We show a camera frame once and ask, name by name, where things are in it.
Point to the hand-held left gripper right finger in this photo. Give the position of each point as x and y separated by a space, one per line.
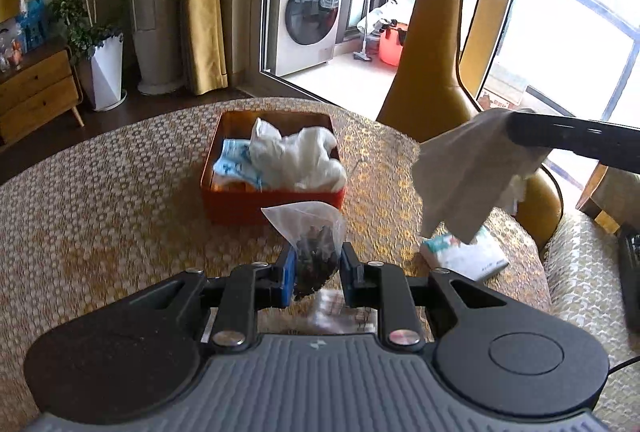
348 279

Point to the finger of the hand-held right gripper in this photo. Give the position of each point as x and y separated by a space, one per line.
575 134

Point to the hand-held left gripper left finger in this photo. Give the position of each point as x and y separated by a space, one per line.
287 279

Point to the clear zip bag pale beads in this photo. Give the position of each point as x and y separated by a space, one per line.
340 317

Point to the zip bag with dark beads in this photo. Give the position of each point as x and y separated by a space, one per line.
312 247

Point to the red box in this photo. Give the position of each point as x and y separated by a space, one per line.
240 207

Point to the white tissue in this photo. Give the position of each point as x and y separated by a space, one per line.
460 171

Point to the white tissue pack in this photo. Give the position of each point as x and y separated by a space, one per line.
467 254

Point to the white plastic bag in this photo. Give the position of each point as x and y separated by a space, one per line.
300 156
375 19

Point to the blue white packet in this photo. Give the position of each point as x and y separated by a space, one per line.
235 164

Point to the houndstooth chair cushion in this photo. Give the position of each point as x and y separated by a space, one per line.
580 272

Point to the black remote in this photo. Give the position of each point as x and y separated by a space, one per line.
630 272

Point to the golden giraffe statue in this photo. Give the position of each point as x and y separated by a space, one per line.
425 61

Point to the red bucket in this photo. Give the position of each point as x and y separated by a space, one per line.
391 46

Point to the white washing machine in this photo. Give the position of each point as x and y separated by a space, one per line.
305 21

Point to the white planter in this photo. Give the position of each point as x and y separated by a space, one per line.
105 71

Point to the yellow curtain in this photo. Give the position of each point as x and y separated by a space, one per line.
202 1

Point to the white tower air conditioner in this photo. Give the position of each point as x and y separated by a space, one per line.
155 1

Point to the wooden drawer cabinet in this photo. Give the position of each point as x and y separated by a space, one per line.
35 86

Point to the blue packages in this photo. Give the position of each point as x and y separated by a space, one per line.
32 24

